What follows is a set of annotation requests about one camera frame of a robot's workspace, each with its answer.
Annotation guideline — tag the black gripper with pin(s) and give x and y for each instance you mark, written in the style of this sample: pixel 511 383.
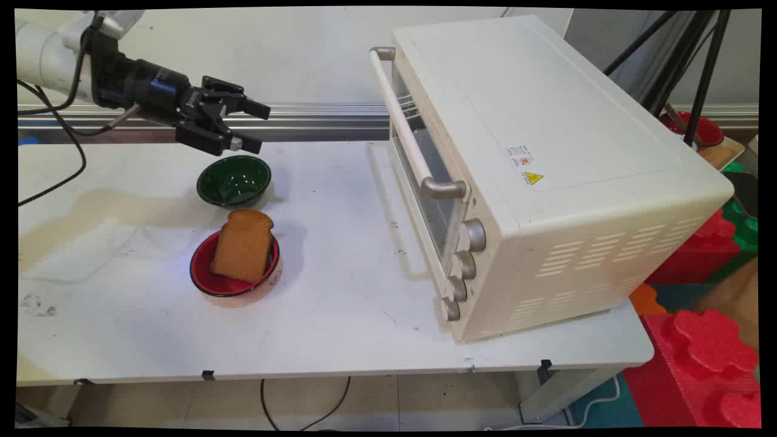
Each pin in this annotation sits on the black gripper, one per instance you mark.
pixel 158 88

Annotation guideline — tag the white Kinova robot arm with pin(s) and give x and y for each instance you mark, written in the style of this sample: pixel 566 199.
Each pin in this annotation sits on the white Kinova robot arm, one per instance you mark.
pixel 42 57

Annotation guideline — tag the dark green bowl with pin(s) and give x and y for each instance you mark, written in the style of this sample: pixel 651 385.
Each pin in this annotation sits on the dark green bowl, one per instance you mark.
pixel 234 180

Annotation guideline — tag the brown toast bread slice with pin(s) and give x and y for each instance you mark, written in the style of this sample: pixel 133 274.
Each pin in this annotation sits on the brown toast bread slice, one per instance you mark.
pixel 243 246

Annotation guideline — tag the red bowl with black rim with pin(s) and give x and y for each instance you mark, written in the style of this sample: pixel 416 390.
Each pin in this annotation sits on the red bowl with black rim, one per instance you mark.
pixel 206 273

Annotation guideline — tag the black table edge clip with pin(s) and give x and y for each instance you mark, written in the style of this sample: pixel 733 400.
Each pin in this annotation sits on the black table edge clip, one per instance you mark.
pixel 545 370
pixel 208 375

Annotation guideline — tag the large silver oven knob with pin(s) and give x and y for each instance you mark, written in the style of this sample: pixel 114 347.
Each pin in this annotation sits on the large silver oven knob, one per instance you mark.
pixel 473 235

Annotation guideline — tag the yellow warning sticker label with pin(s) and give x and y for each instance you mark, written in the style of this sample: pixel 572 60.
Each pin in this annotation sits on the yellow warning sticker label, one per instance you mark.
pixel 525 165

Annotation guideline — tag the cream toaster oven body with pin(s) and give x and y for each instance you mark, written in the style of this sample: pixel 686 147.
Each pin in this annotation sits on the cream toaster oven body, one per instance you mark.
pixel 576 152

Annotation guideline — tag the white table leg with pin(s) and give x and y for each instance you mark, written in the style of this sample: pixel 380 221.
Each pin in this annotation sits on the white table leg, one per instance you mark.
pixel 564 391

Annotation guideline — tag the orange foam piece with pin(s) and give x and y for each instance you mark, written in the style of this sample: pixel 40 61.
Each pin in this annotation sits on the orange foam piece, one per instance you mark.
pixel 646 298

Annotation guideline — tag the black tripod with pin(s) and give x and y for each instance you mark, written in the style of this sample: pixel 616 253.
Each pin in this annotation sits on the black tripod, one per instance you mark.
pixel 704 73

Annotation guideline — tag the blue floor mat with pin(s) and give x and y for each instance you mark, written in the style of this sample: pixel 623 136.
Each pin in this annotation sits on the blue floor mat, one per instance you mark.
pixel 607 413

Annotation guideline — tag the red bowl with spoon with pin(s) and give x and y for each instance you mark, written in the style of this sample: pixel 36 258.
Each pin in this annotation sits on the red bowl with spoon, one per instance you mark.
pixel 707 130

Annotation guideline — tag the wooden tray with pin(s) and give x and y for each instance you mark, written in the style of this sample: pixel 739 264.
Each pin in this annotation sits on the wooden tray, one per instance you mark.
pixel 722 153

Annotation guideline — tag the large red foam block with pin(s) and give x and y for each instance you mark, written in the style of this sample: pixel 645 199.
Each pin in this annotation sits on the large red foam block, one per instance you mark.
pixel 698 364

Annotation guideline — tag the green foam block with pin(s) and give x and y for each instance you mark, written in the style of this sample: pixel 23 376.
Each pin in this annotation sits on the green foam block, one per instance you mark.
pixel 745 233

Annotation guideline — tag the aluminium rail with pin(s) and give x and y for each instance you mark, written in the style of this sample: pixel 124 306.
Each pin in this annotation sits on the aluminium rail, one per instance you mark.
pixel 315 124

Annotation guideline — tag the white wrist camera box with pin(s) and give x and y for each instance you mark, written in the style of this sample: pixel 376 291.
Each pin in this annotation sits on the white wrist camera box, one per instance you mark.
pixel 118 23

